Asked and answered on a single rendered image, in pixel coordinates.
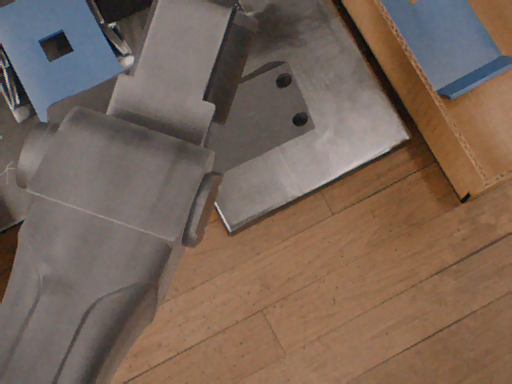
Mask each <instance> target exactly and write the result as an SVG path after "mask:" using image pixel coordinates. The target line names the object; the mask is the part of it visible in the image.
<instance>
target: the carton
mask: <svg viewBox="0 0 512 384"><path fill-rule="evenodd" d="M339 1H340V2H341V4H342V5H343V8H344V9H345V10H346V12H347V14H348V16H349V17H350V18H351V21H352V22H353V24H354V25H355V28H356V29H357V30H358V32H359V34H360V36H361V37H362V38H363V41H364V42H365V44H366V45H367V48H368V49H369V50H370V52H371V54H372V56H373V57H374V58H375V61H376V62H377V64H378V65H379V68H380V69H381V70H382V72H383V74H384V76H385V77H386V78H387V81H388V82H389V84H390V85H391V88H392V89H393V90H394V92H395V94H396V96H397V97H398V100H399V101H400V102H401V104H402V106H403V108H404V109H405V110H406V112H407V114H408V115H409V116H410V119H411V120H412V122H413V123H414V126H415V127H416V128H417V130H418V132H419V134H420V135H421V136H422V139H423V140H424V142H425V143H426V146H427V147H428V148H429V150H430V152H431V154H432V155H433V156H434V159H435V160H436V162H437V163H438V166H439V167H440V168H441V170H442V172H443V174H444V175H445V176H446V179H447V180H448V182H449V183H450V186H451V187H452V188H453V190H454V192H455V194H456V195H457V196H458V199H459V200H460V202H461V203H462V205H463V204H465V203H466V202H470V201H471V200H473V199H474V198H477V197H478V196H480V195H482V194H485V193H486V192H487V191H489V190H492V189H494V188H495V187H497V186H499V185H501V184H502V183H504V182H507V181H509V180H510V179H511V178H512V68H510V69H509V70H507V71H506V72H503V73H502V74H500V75H498V76H495V77H494V78H493V79H491V80H488V81H486V82H485V83H483V84H481V85H479V86H478V87H476V88H473V89H472V90H470V91H469V92H466V93H464V94H462V95H461V96H458V97H457V98H455V99H454V100H448V99H445V98H442V97H439V96H438V94H437V92H436V91H435V90H434V87H433V86H432V84H430V80H428V78H427V76H426V74H425V72H423V70H422V68H421V66H420V65H419V64H418V61H417V60H416V59H415V57H414V55H413V53H412V52H411V51H410V48H409V47H408V45H407V43H406V41H405V40H404V39H403V36H402V35H401V33H400V32H399V30H398V29H397V27H396V26H395V23H394V22H393V21H392V19H391V17H390V16H389V14H388V13H387V10H386V9H385V8H384V6H383V4H382V2H381V1H380V0H339ZM467 2H468V3H469V4H470V7H471V8H472V9H473V10H474V12H475V14H476V16H478V19H479V20H480V21H481V23H482V25H483V26H484V28H486V31H487V32H488V33H489V35H490V37H491V39H492V40H493V41H494V44H496V46H497V47H498V49H499V51H500V52H501V53H502V56H512V0H467Z"/></svg>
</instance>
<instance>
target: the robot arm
mask: <svg viewBox="0 0 512 384"><path fill-rule="evenodd" d="M258 25H259V21H257V20H256V19H255V18H253V17H250V16H249V15H247V14H245V13H242V12H240V11H238V10H237V9H235V7H234V6H233V5H229V4H226V3H224V2H221V1H217V0H153V3H152V5H151V8H150V13H149V15H148V17H147V20H146V25H145V27H144V29H143V32H142V37H141V40H140V42H139V44H138V49H137V52H136V54H135V56H134V61H133V64H132V67H131V68H127V69H126V70H124V71H123V72H119V73H117V74H115V75H114V76H111V78H109V79H107V80H103V81H102V82H100V83H99V84H95V85H93V86H91V87H90V88H87V89H85V90H83V91H81V92H78V93H76V94H75V95H72V96H67V97H65V98H63V99H62V100H59V101H56V102H55V103H51V104H50V105H49V106H48V107H47V111H46V115H47V122H39V123H36V124H35V126H34V127H32V129H31V131H30V132H29V134H28V137H27V139H26V140H25V142H24V146H23V147H22V150H21V152H20V157H19V160H18V163H17V167H16V184H17V186H19V187H21V188H24V189H26V200H27V210H28V216H27V218H25V220H24V223H23V225H22V226H21V228H20V231H19V234H18V246H17V250H16V257H15V261H14V264H13V268H12V273H11V276H10V279H9V281H8V285H7V289H6V292H5V294H4V297H3V301H2V304H1V305H0V384H110V381H111V380H112V378H113V376H114V374H115V372H117V370H118V368H119V366H120V364H121V363H122V360H124V358H125V357H126V355H127V353H128V352H129V351H130V348H131V347H132V346H133V344H134V343H135V341H136V340H137V339H138V337H139V336H140V335H141V334H142V332H143V331H144V329H145V328H146V327H148V326H149V325H150V324H151V323H152V322H153V321H154V317H155V316H156V314H157V312H158V308H159V306H160V304H161V302H162V301H165V299H166V295H167V293H168V291H169V289H170V285H171V283H172V281H173V279H174V275H175V273H176V271H177V269H178V265H179V263H180V261H181V259H182V255H183V253H184V251H185V249H186V247H187V248H190V249H194V248H195V247H196V246H197V245H198V244H200V243H201V242H202V240H203V238H204V235H205V233H206V231H207V226H208V223H209V218H210V216H211V214H212V211H213V206H214V204H215V202H216V199H217V196H218V192H219V190H221V182H222V180H223V178H224V175H222V173H224V172H225V171H229V170H231V169H233V168H234V167H237V166H239V165H241V164H242V163H245V162H247V161H249V160H251V159H254V158H256V157H257V156H259V155H262V154H264V153H265V152H267V151H270V150H272V149H274V148H276V147H279V146H280V145H282V144H284V143H287V142H288V141H290V140H292V139H296V138H297V137H299V136H300V135H304V134H305V133H307V132H308V131H312V130H313V129H315V128H316V127H315V124H314V123H313V120H312V117H311V115H310V113H309V111H308V108H307V105H306V104H305V102H304V98H303V96H302V94H301V92H300V88H299V86H298V84H297V83H296V79H295V77H294V75H293V73H292V69H291V68H290V65H289V64H288V61H276V60H272V61H270V62H268V63H266V64H264V65H262V66H261V67H260V68H257V69H256V70H254V71H253V72H250V73H249V74H248V75H246V76H242V77H241V75H242V72H243V70H244V68H245V63H246V60H247V58H248V56H249V51H250V49H251V46H252V44H253V39H254V37H255V34H256V32H257V27H258Z"/></svg>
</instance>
